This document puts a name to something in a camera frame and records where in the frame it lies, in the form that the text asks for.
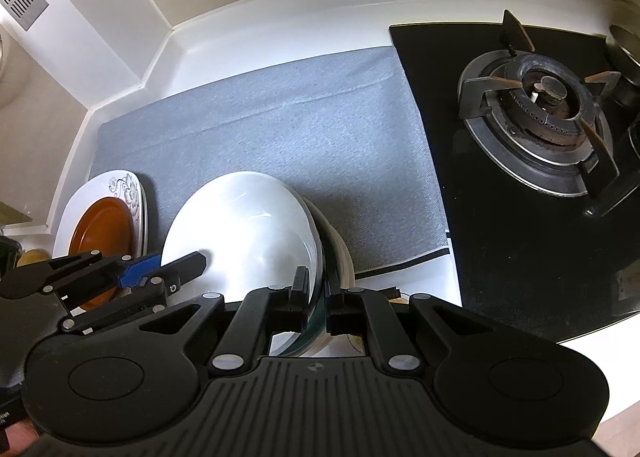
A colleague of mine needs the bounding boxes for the cream bowls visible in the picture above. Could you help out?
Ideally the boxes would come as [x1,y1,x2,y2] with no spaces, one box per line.
[302,199,355,357]

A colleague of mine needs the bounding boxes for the brown round plate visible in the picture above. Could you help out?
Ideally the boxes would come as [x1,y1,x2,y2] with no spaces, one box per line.
[67,196,139,313]

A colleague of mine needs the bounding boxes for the white bowl blue pattern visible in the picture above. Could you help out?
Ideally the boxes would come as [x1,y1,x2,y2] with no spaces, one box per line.
[160,170,327,357]

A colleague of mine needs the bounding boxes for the large white floral plate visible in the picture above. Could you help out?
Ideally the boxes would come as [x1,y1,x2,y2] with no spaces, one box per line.
[53,170,146,258]

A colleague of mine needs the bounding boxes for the light blue ceramic bowl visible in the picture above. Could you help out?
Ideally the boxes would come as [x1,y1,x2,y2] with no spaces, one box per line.
[282,214,337,357]

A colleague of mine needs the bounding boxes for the yellow round sticker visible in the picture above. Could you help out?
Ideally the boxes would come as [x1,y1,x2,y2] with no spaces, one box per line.
[382,287,410,304]

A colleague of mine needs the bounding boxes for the wooden cutting board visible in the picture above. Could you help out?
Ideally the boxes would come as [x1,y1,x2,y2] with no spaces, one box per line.
[16,248,51,267]

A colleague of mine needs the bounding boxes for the grey dish mat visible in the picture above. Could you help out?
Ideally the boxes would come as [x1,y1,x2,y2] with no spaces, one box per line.
[91,47,448,275]

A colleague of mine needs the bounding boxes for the black gas stove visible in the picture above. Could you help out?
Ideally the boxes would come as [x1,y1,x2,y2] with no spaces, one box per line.
[390,14,639,341]

